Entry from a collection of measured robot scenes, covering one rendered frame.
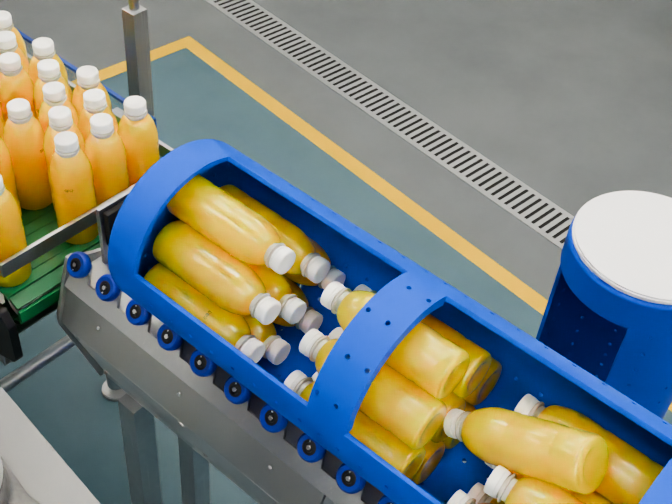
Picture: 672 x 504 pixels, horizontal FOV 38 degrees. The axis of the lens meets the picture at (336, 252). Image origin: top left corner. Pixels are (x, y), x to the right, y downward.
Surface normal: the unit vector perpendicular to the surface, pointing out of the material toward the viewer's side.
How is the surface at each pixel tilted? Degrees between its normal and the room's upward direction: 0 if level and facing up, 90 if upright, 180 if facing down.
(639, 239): 0
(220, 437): 71
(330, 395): 66
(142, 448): 90
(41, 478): 4
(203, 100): 0
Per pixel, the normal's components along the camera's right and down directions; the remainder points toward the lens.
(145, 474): 0.76, 0.50
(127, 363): -0.59, 0.22
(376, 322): -0.15, -0.49
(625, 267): 0.07, -0.72
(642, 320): -0.28, 0.66
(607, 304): -0.65, 0.49
